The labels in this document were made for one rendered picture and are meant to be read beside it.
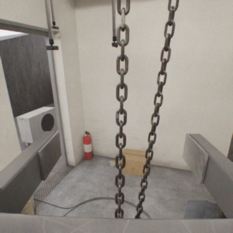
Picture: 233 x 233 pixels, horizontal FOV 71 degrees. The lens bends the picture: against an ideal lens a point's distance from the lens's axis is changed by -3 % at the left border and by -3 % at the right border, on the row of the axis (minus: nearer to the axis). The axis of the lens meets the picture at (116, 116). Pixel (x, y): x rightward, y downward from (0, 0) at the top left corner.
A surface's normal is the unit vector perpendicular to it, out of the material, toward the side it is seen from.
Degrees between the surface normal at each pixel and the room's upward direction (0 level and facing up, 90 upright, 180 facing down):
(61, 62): 90
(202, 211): 90
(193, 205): 90
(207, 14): 90
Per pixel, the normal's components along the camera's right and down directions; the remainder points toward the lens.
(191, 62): -0.33, 0.31
